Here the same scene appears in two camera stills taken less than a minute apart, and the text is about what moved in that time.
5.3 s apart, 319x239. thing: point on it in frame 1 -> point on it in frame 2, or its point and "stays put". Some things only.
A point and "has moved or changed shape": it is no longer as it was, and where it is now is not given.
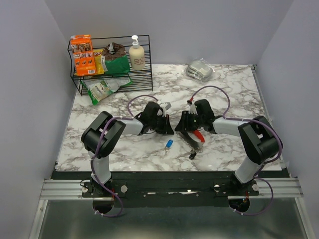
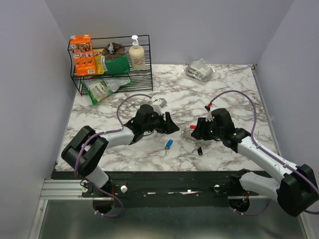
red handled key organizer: [194, 139] has moved or changed shape
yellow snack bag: [97, 54] stays put
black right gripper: [183, 126] -> [200, 132]
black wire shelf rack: [110, 64] stays put
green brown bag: [116, 61] stays put
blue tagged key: [169, 146] stays put
